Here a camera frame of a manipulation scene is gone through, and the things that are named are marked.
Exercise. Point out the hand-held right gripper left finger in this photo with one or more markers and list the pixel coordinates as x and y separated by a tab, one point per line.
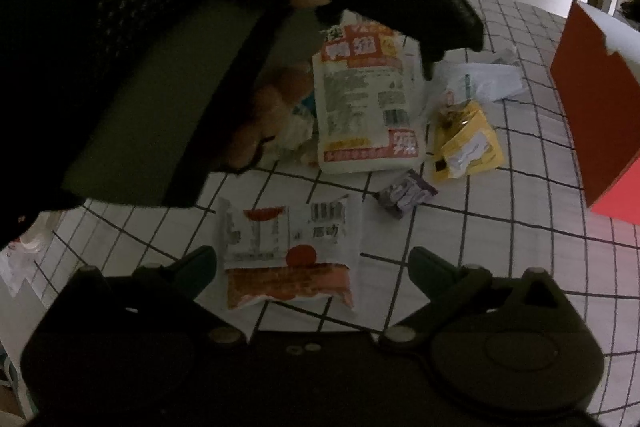
197	269

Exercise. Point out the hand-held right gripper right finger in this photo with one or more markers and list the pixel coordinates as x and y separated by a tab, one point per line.
430	272

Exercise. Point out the white orange snack packet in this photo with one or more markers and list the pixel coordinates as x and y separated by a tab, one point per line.
290	252

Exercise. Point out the large white red-label snack bag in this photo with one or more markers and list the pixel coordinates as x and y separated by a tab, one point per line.
360	107

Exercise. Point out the yellow snack packet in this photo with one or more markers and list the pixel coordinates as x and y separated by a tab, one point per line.
467	142

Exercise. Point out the bread snack packet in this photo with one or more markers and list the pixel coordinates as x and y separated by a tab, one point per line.
282	94

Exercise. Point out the red cardboard box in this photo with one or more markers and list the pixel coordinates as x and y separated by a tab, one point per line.
595	107

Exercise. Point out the small dark snack packet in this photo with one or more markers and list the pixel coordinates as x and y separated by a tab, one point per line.
405	194

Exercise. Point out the white plastic bag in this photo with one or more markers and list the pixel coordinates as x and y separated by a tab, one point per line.
482	79

